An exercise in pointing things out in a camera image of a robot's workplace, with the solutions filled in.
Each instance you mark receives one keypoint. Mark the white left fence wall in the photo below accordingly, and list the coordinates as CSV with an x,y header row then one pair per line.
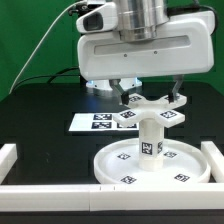
x,y
8,156

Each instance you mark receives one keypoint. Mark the white fence wall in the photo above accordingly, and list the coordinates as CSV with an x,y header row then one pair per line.
x,y
98,197
215,159
8,156

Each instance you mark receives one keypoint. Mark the black camera stand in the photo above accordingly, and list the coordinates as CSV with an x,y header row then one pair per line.
x,y
81,7

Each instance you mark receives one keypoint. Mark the white marker sheet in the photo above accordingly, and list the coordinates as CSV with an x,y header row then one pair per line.
x,y
97,122

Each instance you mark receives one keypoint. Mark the white table base part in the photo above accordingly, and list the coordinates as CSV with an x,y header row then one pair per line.
x,y
161,110

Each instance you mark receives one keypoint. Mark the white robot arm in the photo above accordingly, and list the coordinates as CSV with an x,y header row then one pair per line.
x,y
144,38

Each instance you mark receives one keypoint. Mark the white right fence wall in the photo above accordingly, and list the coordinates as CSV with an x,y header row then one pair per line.
x,y
215,159

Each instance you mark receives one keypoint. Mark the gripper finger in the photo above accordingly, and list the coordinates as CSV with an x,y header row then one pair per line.
x,y
121,93
173,95

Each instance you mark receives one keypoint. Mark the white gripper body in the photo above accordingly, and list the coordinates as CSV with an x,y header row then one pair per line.
x,y
183,45

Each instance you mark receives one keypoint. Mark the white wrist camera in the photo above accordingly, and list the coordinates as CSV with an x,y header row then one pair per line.
x,y
103,18

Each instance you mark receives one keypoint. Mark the white front fence wall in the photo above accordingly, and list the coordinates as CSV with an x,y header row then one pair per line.
x,y
98,197

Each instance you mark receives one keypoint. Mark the white round table top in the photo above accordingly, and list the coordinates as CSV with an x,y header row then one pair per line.
x,y
125,162

